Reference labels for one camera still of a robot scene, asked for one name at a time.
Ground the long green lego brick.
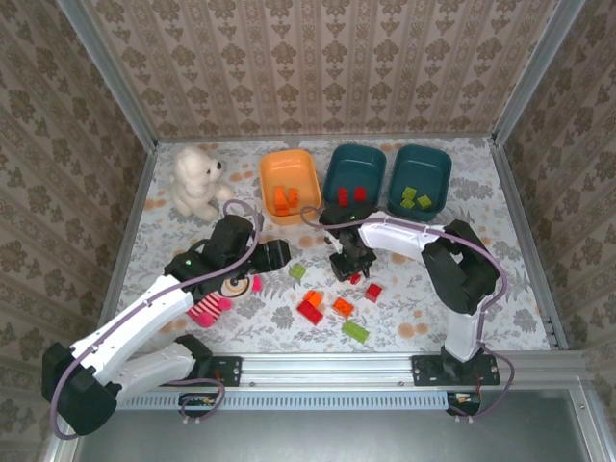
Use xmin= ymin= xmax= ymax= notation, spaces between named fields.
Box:
xmin=341 ymin=320 xmax=372 ymax=346

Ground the teal plastic container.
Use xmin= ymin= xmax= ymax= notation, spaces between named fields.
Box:
xmin=386 ymin=143 xmax=453 ymax=222
xmin=321 ymin=142 xmax=389 ymax=220

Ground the white plush bear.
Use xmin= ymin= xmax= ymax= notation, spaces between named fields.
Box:
xmin=170 ymin=145 xmax=236 ymax=222

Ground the pink striped plush doll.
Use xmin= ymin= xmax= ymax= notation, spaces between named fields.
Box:
xmin=186 ymin=271 xmax=264 ymax=329

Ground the orange plastic container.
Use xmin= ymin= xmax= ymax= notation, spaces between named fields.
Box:
xmin=258 ymin=148 xmax=322 ymax=227

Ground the small controller board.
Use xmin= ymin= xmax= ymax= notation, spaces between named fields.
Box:
xmin=178 ymin=392 xmax=223 ymax=418
xmin=446 ymin=390 xmax=482 ymax=418

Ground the grey metal panel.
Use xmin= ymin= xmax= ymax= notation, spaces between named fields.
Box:
xmin=71 ymin=388 xmax=593 ymax=462

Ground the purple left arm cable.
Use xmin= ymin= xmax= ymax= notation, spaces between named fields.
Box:
xmin=49 ymin=198 xmax=265 ymax=442

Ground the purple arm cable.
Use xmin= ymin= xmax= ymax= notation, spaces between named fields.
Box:
xmin=49 ymin=198 xmax=265 ymax=442
xmin=300 ymin=205 xmax=516 ymax=424

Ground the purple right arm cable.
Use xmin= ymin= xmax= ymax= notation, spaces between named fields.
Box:
xmin=300 ymin=205 xmax=516 ymax=424

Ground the aluminium back rail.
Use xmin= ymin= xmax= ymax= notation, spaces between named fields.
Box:
xmin=154 ymin=133 xmax=497 ymax=144

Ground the aluminium side rail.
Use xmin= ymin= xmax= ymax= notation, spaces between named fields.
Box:
xmin=488 ymin=138 xmax=570 ymax=350
xmin=98 ymin=143 xmax=159 ymax=333

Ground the aluminium mounting rail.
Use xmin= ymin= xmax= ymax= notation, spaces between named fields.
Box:
xmin=115 ymin=352 xmax=591 ymax=389

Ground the white slotted cable duct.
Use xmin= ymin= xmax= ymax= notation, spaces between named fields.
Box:
xmin=117 ymin=389 xmax=451 ymax=412

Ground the aluminium frame post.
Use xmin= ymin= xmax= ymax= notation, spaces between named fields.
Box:
xmin=491 ymin=0 xmax=587 ymax=145
xmin=56 ymin=0 xmax=159 ymax=151

